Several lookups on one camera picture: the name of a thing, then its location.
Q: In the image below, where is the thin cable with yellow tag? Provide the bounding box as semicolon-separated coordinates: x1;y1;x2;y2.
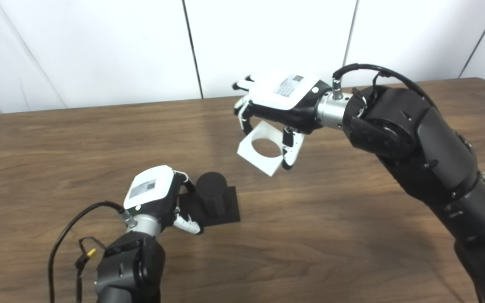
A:
75;237;106;303

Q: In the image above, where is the white square piece with hole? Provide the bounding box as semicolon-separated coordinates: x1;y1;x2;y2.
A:
237;121;293;177

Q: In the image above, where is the black peg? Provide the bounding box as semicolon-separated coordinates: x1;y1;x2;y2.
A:
179;172;241;228

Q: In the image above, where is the thick black left wrist cable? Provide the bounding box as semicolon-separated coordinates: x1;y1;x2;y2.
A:
48;201;131;303

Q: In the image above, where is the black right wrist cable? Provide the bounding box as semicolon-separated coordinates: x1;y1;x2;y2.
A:
332;64;437;110

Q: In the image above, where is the black and white left hand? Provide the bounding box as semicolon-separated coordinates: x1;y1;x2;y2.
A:
123;165;204;235

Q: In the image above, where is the black and white right hand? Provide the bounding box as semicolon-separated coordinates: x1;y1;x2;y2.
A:
232;72;331;170

